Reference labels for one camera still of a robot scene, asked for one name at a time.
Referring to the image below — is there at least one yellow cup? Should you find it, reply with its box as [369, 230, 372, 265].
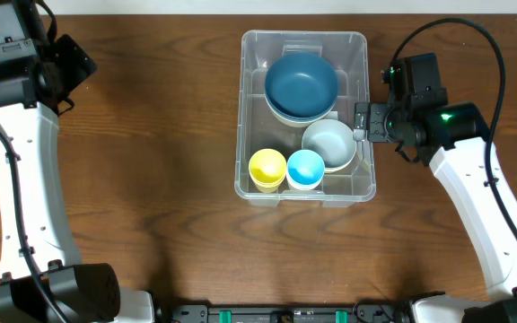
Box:
[253, 179, 284, 194]
[249, 148, 286, 185]

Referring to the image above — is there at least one light blue cup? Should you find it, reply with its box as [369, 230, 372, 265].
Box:
[287, 150, 325, 186]

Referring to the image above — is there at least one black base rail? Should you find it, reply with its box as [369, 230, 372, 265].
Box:
[168, 301, 413, 323]

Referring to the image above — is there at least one cream beige bowl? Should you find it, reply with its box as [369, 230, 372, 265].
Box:
[269, 105, 327, 128]

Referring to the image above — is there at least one grey small bowl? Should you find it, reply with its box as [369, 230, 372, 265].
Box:
[302, 119, 356, 167]

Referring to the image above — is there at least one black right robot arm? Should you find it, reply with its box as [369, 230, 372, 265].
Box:
[355, 102, 517, 322]

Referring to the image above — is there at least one cream white cup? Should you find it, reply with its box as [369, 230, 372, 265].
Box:
[286, 178, 321, 191]

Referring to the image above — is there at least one clear plastic storage container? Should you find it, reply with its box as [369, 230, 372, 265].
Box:
[234, 30, 377, 207]

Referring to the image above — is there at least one dark blue bowl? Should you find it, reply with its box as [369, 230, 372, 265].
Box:
[265, 95, 338, 127]
[264, 52, 339, 118]

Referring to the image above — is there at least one yellow cup front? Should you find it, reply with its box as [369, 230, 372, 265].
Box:
[253, 179, 284, 194]

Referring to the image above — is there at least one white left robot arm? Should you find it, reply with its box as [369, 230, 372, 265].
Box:
[0, 36, 156, 322]

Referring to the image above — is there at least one white small bowl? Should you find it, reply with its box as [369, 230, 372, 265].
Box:
[325, 155, 355, 174]

